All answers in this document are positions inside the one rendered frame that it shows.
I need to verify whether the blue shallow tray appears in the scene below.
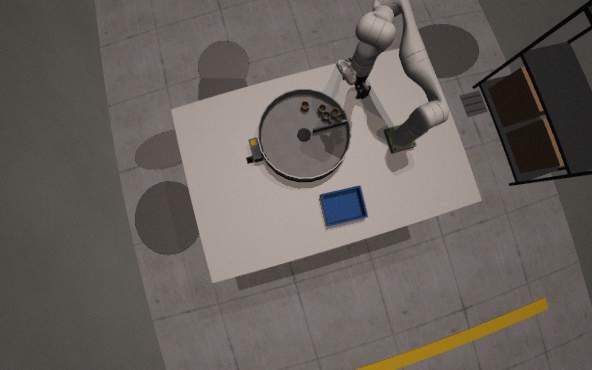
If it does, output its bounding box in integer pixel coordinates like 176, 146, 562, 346
320, 186, 367, 226

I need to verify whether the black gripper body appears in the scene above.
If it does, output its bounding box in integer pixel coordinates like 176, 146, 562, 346
356, 75, 369, 86

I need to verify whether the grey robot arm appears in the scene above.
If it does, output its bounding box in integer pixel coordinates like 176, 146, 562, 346
336, 0, 449, 146

